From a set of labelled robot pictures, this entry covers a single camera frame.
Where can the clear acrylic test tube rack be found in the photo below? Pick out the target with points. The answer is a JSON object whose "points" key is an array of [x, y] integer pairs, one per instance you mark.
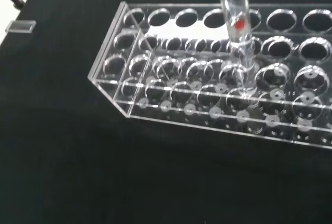
{"points": [[181, 34]]}

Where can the black bench cloth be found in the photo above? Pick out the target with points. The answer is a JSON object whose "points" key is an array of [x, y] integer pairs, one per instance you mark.
{"points": [[77, 156]]}

